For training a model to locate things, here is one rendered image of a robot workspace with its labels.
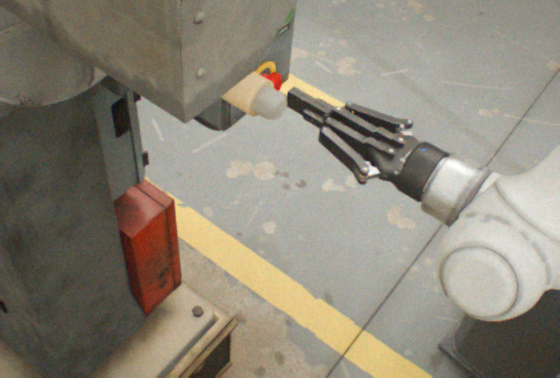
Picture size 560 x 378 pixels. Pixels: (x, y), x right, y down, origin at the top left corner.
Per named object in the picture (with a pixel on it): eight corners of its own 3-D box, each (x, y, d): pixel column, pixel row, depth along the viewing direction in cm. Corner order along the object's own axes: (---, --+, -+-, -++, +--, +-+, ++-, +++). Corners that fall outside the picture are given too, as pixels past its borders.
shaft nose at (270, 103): (259, 114, 53) (248, 108, 51) (274, 89, 53) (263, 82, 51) (279, 126, 52) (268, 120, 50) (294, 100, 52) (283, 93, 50)
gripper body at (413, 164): (412, 216, 85) (354, 180, 88) (442, 178, 89) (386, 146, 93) (426, 179, 79) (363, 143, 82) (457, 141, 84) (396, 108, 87)
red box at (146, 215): (70, 256, 150) (35, 150, 122) (110, 223, 156) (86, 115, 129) (147, 318, 141) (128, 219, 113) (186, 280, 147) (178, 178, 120)
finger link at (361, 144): (392, 168, 88) (387, 174, 87) (323, 130, 91) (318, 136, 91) (398, 149, 85) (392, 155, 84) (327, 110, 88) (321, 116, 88)
